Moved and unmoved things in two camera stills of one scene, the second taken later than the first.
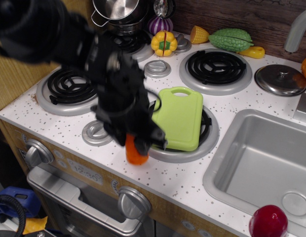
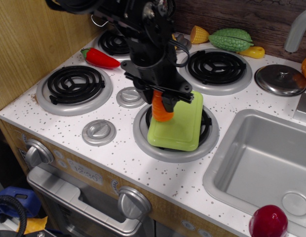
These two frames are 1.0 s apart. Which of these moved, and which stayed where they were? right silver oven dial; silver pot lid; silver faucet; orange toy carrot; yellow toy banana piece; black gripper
Moved: black gripper; orange toy carrot
Stayed: yellow toy banana piece; right silver oven dial; silver pot lid; silver faucet
